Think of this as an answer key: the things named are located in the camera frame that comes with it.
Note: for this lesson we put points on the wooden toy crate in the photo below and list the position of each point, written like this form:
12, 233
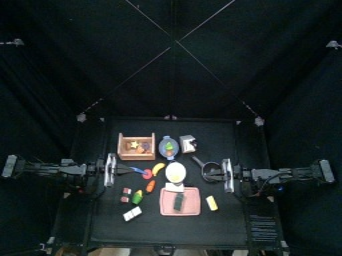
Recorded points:
136, 147

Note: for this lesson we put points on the blue toy pot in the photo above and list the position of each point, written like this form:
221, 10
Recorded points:
168, 148

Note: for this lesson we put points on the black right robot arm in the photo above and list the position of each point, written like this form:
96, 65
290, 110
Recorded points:
284, 174

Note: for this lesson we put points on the white grey toy appliance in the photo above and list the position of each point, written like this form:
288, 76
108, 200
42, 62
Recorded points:
187, 143

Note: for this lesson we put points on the red white toy cube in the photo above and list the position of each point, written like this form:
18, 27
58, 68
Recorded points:
124, 199
127, 191

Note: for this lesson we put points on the green yellow toy corn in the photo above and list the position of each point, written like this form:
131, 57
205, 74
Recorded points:
137, 197

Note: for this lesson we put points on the silver frame clamp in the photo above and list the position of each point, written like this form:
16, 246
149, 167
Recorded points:
80, 117
259, 121
332, 44
16, 42

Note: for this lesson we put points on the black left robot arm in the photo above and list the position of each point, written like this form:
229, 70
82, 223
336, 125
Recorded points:
48, 169

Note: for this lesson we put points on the purple toy piece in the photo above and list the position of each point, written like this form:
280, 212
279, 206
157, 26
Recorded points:
144, 145

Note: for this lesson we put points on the orange toy carrot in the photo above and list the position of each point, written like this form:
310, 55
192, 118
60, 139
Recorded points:
151, 186

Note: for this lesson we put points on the green toy vegetable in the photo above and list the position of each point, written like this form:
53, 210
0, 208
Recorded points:
168, 146

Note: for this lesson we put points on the yellow toy butter stick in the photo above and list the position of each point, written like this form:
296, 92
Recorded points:
211, 203

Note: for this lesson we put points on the pink cutting board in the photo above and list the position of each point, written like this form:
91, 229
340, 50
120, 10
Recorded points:
191, 203

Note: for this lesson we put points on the yellow toy star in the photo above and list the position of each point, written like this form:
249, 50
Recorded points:
133, 144

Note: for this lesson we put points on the white toy block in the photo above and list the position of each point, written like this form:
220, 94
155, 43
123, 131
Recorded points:
132, 213

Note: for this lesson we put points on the blue toy utensil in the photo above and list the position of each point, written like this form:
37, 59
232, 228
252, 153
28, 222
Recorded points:
136, 169

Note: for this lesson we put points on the black toy frying pan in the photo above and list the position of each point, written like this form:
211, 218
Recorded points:
205, 168

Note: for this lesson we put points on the yellow toy banana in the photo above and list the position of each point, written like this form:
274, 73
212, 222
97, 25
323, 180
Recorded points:
157, 169

